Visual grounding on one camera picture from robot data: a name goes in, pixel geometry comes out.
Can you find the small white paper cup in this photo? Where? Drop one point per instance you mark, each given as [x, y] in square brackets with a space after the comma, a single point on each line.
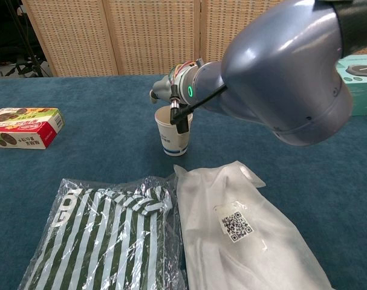
[168, 133]

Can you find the red white snack box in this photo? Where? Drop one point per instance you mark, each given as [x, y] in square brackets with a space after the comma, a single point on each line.
[23, 127]

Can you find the striped shirt in clear bag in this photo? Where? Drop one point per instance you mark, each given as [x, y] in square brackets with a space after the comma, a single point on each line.
[110, 241]

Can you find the blue table cover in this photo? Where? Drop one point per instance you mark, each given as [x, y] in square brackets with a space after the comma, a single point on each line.
[95, 102]

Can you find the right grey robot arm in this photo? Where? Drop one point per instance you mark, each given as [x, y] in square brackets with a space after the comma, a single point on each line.
[280, 69]

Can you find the white garment in frosted bag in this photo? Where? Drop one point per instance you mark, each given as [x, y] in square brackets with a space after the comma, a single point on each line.
[240, 235]

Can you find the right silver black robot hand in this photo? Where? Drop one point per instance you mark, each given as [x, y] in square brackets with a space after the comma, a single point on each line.
[160, 90]

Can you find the wicker folding screen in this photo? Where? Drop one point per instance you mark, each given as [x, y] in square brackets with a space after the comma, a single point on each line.
[141, 36]

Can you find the teal speaker box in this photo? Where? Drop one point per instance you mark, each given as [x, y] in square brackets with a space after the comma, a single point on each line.
[361, 90]

